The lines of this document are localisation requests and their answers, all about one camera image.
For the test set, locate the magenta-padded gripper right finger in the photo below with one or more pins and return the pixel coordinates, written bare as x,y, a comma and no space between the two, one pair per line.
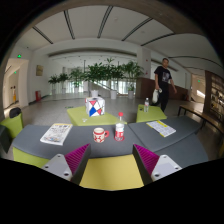
146,159

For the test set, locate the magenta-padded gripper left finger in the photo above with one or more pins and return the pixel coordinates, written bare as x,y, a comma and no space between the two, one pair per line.
77,159

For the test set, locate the red-capped clear water bottle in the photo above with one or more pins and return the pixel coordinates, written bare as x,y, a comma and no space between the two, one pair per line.
119,130

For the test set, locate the red and white mug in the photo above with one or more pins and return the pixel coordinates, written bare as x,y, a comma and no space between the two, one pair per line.
99,135

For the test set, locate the printed magazine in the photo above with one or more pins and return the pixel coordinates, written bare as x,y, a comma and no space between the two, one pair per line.
56,134

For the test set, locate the yellow and white leaflet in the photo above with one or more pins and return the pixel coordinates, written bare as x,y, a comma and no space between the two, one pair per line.
161,128

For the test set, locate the flat round red coaster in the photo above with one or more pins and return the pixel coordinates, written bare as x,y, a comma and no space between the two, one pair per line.
115,139

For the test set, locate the large lime green table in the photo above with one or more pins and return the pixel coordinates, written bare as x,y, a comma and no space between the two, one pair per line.
77,115

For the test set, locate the small lime green table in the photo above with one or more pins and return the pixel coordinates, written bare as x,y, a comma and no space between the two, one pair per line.
153,115

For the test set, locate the small clear plastic bottle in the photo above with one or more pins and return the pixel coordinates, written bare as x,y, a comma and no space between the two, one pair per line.
146,106

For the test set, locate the white red blue patterned box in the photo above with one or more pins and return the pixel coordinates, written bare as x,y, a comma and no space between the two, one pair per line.
95,106

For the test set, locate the dark wooden bench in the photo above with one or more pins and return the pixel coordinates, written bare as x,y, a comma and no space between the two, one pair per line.
200,115

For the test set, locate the lime green seat block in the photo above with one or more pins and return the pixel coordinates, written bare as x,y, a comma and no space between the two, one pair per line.
13,126

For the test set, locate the red fire extinguisher box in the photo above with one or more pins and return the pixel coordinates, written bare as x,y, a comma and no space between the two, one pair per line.
38,96

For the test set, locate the black backpack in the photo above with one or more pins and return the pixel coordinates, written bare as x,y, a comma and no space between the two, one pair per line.
15,112

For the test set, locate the person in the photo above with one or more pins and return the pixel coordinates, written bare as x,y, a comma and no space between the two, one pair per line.
163,80

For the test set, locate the row of potted green plants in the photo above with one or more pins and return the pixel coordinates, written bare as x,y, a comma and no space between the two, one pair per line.
98,73

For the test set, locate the wooden bookshelf unit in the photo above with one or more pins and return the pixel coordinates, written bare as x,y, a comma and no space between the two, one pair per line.
216,95

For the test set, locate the framed wall picture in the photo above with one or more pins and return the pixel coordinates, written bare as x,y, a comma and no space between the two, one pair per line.
39,70

